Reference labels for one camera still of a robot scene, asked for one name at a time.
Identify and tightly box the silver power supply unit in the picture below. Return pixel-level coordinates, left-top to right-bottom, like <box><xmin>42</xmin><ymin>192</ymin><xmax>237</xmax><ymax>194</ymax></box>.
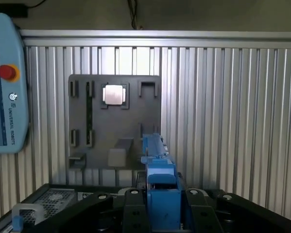
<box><xmin>20</xmin><ymin>190</ymin><xmax>97</xmax><ymax>220</ymax></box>

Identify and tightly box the grey parts rack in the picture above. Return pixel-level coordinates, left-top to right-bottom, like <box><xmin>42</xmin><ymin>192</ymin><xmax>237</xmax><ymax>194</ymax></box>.
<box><xmin>68</xmin><ymin>74</ymin><xmax>162</xmax><ymax>171</ymax></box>

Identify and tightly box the blue case latch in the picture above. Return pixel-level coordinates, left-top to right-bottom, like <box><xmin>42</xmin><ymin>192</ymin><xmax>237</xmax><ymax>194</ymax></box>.
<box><xmin>12</xmin><ymin>215</ymin><xmax>24</xmax><ymax>233</ymax></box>

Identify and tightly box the silver CPU chip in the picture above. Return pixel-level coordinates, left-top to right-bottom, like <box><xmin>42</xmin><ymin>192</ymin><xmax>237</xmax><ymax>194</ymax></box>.
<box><xmin>103</xmin><ymin>84</ymin><xmax>126</xmax><ymax>106</ymax></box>

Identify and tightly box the Universal Robots teach pendant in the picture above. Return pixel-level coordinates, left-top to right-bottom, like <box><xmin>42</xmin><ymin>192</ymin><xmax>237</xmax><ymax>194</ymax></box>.
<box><xmin>0</xmin><ymin>12</ymin><xmax>31</xmax><ymax>154</ymax></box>

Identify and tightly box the black power adapter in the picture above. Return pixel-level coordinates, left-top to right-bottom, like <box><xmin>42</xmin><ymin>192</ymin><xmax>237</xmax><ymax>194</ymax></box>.
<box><xmin>0</xmin><ymin>0</ymin><xmax>29</xmax><ymax>18</ymax></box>

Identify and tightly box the dark hanging cable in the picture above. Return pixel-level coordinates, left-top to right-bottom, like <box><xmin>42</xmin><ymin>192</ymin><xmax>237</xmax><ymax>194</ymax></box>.
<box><xmin>126</xmin><ymin>0</ymin><xmax>144</xmax><ymax>30</ymax></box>

